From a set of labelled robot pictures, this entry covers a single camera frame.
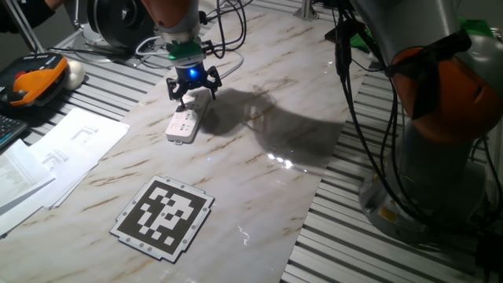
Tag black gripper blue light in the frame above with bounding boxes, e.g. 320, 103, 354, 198
165, 62, 223, 108

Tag white four-socket power strip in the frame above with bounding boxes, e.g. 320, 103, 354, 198
164, 89, 212, 146

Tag forearm in dark sleeve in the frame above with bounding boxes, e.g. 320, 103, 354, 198
0, 0, 57, 34

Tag white round ball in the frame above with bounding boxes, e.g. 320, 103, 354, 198
63, 59, 87, 92

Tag white printed paper sheet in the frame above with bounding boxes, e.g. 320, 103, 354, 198
0, 138, 57, 237
28, 107, 131, 210

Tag black white fiducial marker board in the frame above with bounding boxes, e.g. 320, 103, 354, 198
108, 174, 216, 264

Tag orange black teach pendant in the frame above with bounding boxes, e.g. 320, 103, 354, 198
0, 52, 70, 108

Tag black keyboard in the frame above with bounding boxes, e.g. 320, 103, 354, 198
0, 113, 28, 152

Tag green flange adapter ring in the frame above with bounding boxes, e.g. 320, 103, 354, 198
165, 39, 207, 62

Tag black wrist cables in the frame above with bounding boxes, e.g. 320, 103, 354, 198
199, 0, 249, 61

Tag aluminium frame post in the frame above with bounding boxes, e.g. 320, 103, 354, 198
2, 0, 46, 54
293, 0, 321, 22

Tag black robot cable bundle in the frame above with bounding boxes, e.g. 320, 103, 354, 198
332, 0, 434, 233

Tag black strap at orange joint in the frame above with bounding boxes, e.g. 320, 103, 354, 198
384, 28, 473, 121

